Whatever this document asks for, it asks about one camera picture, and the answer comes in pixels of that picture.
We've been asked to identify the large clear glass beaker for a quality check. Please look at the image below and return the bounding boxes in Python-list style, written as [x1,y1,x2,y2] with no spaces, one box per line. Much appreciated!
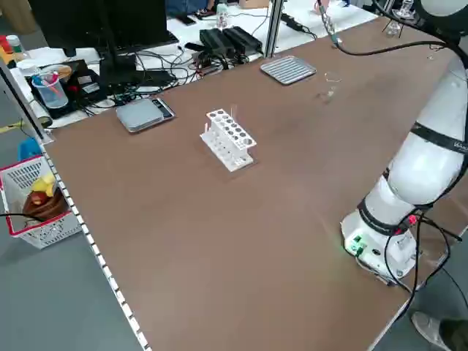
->
[316,70,344,102]

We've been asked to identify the white test tube rack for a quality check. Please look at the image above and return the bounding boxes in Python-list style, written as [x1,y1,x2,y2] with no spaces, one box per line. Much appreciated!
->
[200,107,257,172]

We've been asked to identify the silver digital kitchen scale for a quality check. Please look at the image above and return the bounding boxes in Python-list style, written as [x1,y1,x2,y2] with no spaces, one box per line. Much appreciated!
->
[116,97,176,133]

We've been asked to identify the silver ribbed metal tray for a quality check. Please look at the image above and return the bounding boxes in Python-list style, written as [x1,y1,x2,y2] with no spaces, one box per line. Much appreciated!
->
[260,55,317,86]

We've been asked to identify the black finned power supply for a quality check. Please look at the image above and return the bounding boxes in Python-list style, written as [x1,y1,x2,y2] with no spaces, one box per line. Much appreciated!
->
[222,26,263,54]
[199,28,235,56]

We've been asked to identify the white plastic bottle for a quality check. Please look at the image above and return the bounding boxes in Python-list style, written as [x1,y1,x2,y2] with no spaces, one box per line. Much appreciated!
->
[215,2,230,29]

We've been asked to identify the black power adapter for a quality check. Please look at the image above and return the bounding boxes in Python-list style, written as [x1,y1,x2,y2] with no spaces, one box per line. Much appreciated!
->
[280,13,304,32]

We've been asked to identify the black equipment box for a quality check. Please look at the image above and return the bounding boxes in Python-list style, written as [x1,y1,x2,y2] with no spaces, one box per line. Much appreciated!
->
[27,59,109,120]

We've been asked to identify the brown wooden bowl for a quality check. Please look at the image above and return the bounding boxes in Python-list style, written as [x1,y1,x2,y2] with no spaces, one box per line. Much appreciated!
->
[22,189,70,222]

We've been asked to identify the yellow toy fruit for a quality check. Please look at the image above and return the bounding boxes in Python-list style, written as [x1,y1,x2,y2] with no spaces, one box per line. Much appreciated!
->
[31,174,56,195]

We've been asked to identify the white basket with red rim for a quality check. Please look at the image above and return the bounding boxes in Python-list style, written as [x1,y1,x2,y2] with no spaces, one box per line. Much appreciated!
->
[0,155,83,250]

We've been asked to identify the clear measuring cup with pens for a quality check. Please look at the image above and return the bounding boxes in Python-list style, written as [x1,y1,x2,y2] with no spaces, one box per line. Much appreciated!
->
[31,71,69,110]

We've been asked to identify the blue plastic object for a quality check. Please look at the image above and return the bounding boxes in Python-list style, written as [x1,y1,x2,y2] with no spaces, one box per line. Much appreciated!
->
[18,137,43,161]

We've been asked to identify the black computer monitor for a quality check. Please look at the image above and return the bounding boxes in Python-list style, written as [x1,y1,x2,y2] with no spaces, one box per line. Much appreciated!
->
[28,0,180,86]

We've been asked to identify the person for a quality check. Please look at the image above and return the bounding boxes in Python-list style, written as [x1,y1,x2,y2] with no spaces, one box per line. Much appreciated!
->
[411,310,468,351]

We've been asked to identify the aluminium frame post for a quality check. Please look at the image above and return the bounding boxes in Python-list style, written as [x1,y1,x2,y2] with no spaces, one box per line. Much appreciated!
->
[263,0,285,59]

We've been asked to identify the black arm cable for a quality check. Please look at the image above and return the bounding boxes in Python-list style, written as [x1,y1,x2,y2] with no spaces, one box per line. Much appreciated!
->
[317,0,468,72]

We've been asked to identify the black base cables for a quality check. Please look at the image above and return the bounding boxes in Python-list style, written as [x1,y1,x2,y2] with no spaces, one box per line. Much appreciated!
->
[382,211,468,304]

